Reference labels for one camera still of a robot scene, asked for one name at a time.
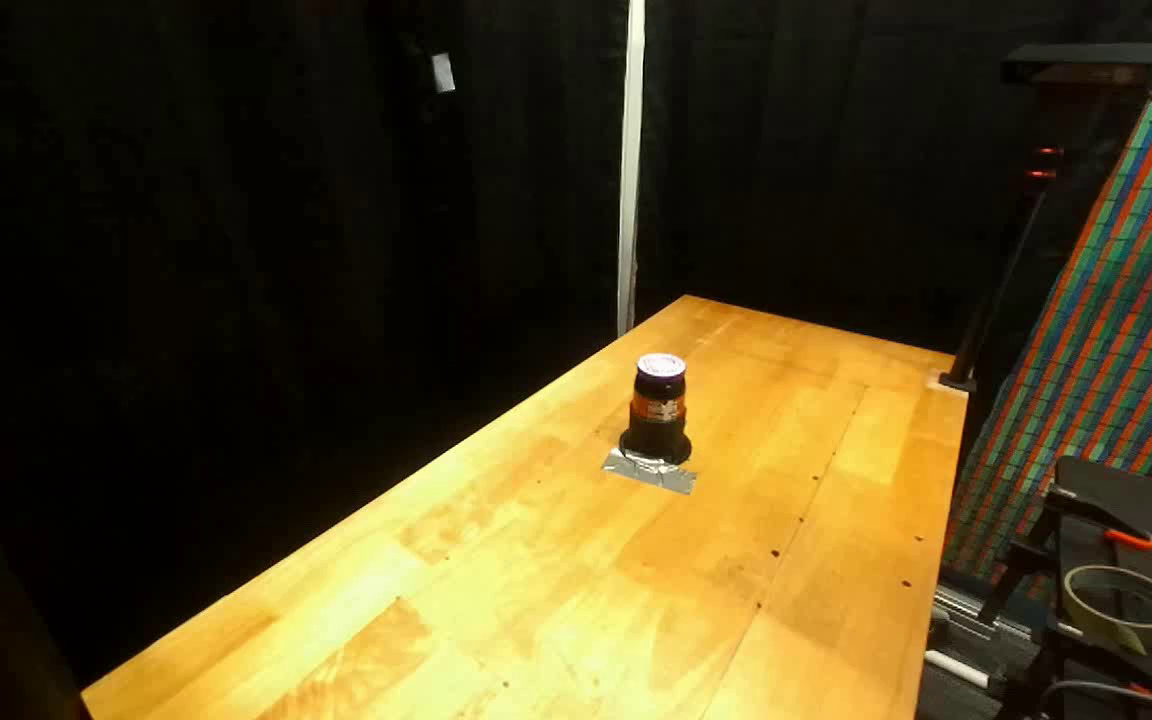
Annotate black side cart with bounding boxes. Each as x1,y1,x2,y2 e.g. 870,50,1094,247
986,458,1152,720

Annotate black camera stand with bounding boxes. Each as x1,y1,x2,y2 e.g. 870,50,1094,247
937,42,1152,397

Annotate tape roll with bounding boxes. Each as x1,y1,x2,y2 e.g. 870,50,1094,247
1062,559,1152,657

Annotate orange handled clamp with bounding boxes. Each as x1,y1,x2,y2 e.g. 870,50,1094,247
1102,526,1152,555

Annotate dark upside-down cup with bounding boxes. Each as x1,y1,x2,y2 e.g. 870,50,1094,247
630,349,691,458

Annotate silver tape patch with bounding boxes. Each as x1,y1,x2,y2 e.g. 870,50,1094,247
600,446,700,502

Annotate colourful striped panel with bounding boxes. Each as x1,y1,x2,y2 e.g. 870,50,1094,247
951,0,1152,585

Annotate white vertical pole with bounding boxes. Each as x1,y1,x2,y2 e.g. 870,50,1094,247
614,0,653,336

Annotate aluminium rail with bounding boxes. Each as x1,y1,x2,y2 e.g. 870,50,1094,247
926,582,1009,690

